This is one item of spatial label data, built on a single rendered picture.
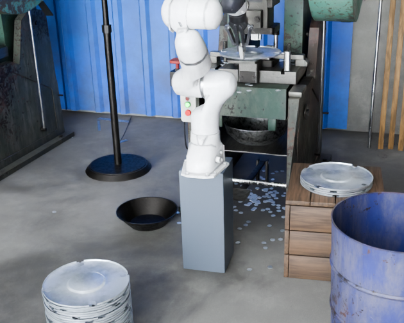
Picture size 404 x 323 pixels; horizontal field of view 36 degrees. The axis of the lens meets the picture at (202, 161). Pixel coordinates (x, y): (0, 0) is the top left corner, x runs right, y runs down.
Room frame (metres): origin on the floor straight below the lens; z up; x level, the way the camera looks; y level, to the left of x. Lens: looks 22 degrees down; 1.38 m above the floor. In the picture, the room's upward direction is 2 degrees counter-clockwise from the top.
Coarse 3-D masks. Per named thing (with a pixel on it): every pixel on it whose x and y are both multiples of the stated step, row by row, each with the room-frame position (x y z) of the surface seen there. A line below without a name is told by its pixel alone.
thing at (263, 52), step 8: (232, 48) 2.99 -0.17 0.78; (248, 48) 2.98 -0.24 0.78; (256, 48) 2.98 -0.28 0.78; (264, 48) 2.97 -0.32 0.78; (272, 48) 2.96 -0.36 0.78; (224, 56) 2.80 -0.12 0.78; (232, 56) 2.80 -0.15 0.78; (248, 56) 2.79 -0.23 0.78; (256, 56) 2.79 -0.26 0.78; (264, 56) 2.78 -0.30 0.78; (272, 56) 2.76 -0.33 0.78
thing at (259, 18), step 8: (248, 0) 2.92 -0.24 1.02; (256, 0) 2.91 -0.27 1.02; (264, 0) 2.90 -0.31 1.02; (248, 8) 2.92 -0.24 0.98; (256, 8) 2.91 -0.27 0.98; (264, 8) 2.90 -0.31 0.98; (272, 8) 2.97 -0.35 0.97; (248, 16) 2.89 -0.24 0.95; (256, 16) 2.88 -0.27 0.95; (264, 16) 2.90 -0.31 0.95; (272, 16) 2.98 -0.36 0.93; (256, 24) 2.88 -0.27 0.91; (264, 24) 2.90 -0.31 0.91; (272, 24) 2.98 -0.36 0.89
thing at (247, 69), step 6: (228, 60) 2.73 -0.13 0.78; (234, 60) 2.73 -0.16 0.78; (240, 60) 2.72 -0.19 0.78; (246, 60) 2.72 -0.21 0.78; (252, 60) 2.72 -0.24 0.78; (258, 60) 2.74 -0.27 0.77; (240, 66) 2.84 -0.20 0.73; (246, 66) 2.83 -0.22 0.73; (252, 66) 2.82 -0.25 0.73; (258, 66) 2.82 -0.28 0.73; (240, 72) 2.84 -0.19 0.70; (246, 72) 2.83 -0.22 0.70; (252, 72) 2.82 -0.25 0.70; (258, 72) 2.83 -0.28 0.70; (240, 78) 2.83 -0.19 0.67; (246, 78) 2.83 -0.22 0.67; (252, 78) 2.81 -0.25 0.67; (258, 78) 2.83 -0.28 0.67
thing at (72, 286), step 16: (64, 272) 1.86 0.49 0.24; (80, 272) 1.85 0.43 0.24; (96, 272) 1.84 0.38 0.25; (112, 272) 1.85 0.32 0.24; (64, 288) 1.76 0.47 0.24; (80, 288) 1.74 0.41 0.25; (96, 288) 1.74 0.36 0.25; (112, 288) 1.75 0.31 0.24; (64, 304) 1.66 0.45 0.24; (80, 304) 1.66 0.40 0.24; (96, 304) 1.66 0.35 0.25
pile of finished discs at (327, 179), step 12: (312, 168) 2.41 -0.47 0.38; (324, 168) 2.41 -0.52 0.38; (336, 168) 2.40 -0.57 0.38; (348, 168) 2.40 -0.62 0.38; (360, 168) 2.39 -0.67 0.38; (300, 180) 2.33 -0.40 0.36; (312, 180) 2.28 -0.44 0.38; (324, 180) 2.28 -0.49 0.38; (336, 180) 2.26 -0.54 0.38; (348, 180) 2.27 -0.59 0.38; (360, 180) 2.27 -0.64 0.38; (372, 180) 2.25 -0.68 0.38; (324, 192) 2.19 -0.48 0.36; (336, 192) 2.18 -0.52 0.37; (348, 192) 2.18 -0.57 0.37; (360, 192) 2.19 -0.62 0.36
